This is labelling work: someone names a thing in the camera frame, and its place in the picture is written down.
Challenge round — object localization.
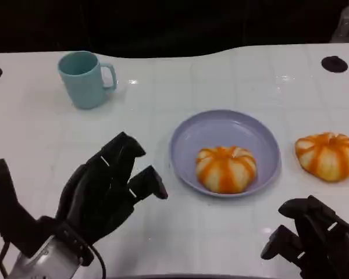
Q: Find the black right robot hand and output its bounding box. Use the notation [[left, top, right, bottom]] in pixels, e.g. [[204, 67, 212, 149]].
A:
[[261, 195, 349, 279]]

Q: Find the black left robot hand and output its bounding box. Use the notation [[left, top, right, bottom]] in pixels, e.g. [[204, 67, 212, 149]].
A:
[[55, 131, 169, 244]]

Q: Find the orange and white bread roll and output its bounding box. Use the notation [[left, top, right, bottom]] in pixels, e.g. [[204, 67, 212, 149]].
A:
[[295, 132, 349, 183], [195, 145, 258, 195]]

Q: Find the pale green mug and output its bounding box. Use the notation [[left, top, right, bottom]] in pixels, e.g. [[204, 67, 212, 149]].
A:
[[57, 51, 117, 110]]

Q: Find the lilac plate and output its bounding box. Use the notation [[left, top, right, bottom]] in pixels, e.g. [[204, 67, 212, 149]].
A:
[[169, 109, 282, 198]]

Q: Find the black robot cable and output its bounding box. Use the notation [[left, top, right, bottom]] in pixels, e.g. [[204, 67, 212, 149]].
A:
[[87, 245, 107, 279], [0, 241, 10, 278]]

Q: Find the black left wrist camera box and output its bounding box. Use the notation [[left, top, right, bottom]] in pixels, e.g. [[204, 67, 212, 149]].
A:
[[0, 158, 47, 258]]

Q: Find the grey metal frame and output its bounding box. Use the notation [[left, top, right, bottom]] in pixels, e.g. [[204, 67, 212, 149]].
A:
[[331, 0, 349, 44]]

